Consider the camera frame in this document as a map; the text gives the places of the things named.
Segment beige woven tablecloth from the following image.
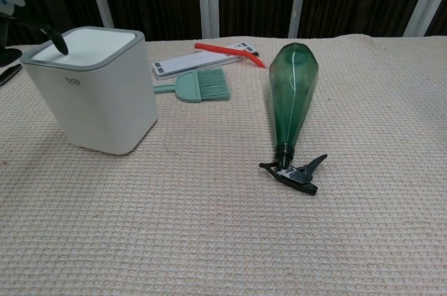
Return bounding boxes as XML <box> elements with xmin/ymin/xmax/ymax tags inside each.
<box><xmin>0</xmin><ymin>34</ymin><xmax>447</xmax><ymax>296</ymax></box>

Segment short white strip grey squares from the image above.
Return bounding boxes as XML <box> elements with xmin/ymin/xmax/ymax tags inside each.
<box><xmin>230</xmin><ymin>41</ymin><xmax>261</xmax><ymax>57</ymax></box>

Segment green hand brush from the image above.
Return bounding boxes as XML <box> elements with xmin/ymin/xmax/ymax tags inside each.
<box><xmin>152</xmin><ymin>68</ymin><xmax>232</xmax><ymax>103</ymax></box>

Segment long white strip grey squares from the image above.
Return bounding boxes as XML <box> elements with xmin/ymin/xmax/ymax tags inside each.
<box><xmin>152</xmin><ymin>50</ymin><xmax>243</xmax><ymax>78</ymax></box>

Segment white plastic container lid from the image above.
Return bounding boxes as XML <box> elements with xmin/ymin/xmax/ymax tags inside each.
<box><xmin>31</xmin><ymin>29</ymin><xmax>136</xmax><ymax>67</ymax></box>

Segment green spray bottle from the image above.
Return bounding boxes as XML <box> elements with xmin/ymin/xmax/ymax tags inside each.
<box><xmin>258</xmin><ymin>43</ymin><xmax>329</xmax><ymax>196</ymax></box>

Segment red plastic stick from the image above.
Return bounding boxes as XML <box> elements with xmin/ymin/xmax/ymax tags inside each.
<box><xmin>193</xmin><ymin>43</ymin><xmax>267</xmax><ymax>70</ymax></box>

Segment white mini trash bin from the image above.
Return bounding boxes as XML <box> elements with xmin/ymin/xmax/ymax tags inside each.
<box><xmin>20</xmin><ymin>26</ymin><xmax>159</xmax><ymax>156</ymax></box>

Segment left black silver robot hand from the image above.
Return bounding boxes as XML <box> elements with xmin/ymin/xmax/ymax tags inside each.
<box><xmin>0</xmin><ymin>0</ymin><xmax>69</xmax><ymax>68</ymax></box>

